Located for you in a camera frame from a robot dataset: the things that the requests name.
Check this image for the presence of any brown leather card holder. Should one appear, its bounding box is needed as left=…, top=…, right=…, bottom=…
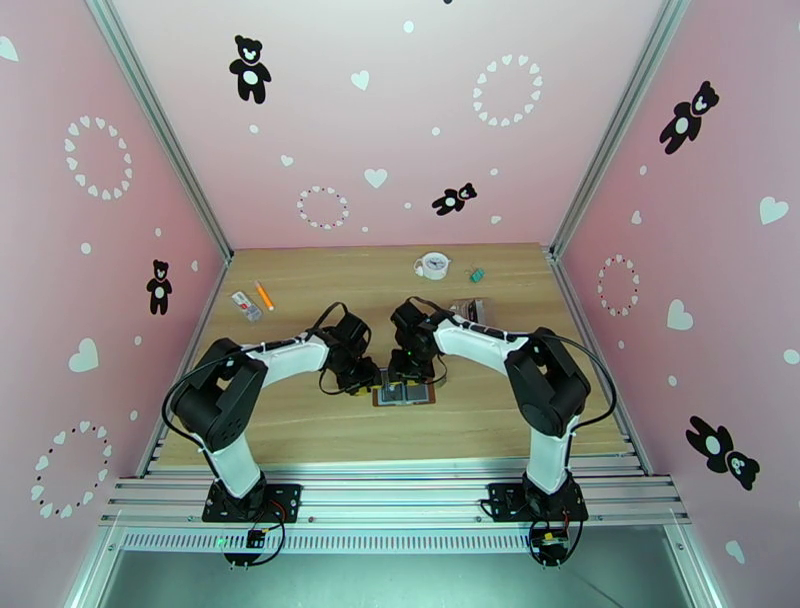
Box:
left=372, top=382, right=438, bottom=409

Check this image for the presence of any clear acrylic card stand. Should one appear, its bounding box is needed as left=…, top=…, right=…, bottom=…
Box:
left=447, top=297, right=491, bottom=324

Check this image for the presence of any small white alarm clock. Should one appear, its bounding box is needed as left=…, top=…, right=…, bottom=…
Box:
left=412, top=251, right=453, bottom=281

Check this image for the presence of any clear small staple box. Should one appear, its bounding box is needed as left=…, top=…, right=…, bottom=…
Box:
left=230, top=289, right=264, bottom=324

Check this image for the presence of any perforated metal vent strip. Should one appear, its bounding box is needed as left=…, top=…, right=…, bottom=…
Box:
left=118, top=529, right=675, bottom=555

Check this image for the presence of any black yellow connector module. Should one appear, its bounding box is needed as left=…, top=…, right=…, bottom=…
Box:
left=531, top=527, right=573, bottom=567

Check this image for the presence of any aluminium rail deck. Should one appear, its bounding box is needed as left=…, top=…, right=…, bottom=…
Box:
left=98, top=454, right=692, bottom=530

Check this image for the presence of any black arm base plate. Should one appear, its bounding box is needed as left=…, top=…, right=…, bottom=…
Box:
left=481, top=481, right=590, bottom=524
left=201, top=482, right=305, bottom=524

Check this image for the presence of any black bear wall sticker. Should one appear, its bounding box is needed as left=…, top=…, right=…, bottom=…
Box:
left=685, top=415, right=761, bottom=492
left=659, top=80, right=721, bottom=156
left=431, top=182, right=478, bottom=218
left=146, top=259, right=174, bottom=316
left=228, top=35, right=273, bottom=105

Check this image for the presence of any aluminium side rail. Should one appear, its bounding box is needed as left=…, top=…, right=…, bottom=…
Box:
left=134, top=252, right=234, bottom=479
left=548, top=249, right=653, bottom=478

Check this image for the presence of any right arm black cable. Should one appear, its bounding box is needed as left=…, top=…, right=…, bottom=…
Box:
left=409, top=296, right=619, bottom=439

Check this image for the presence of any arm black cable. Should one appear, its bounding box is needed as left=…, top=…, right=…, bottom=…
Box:
left=409, top=296, right=619, bottom=439
left=162, top=301, right=351, bottom=454

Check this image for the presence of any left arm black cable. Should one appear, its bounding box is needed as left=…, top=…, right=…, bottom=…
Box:
left=162, top=301, right=351, bottom=454

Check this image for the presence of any aluminium frame post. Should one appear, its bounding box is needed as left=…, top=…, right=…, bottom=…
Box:
left=84, top=0, right=234, bottom=261
left=549, top=0, right=696, bottom=259

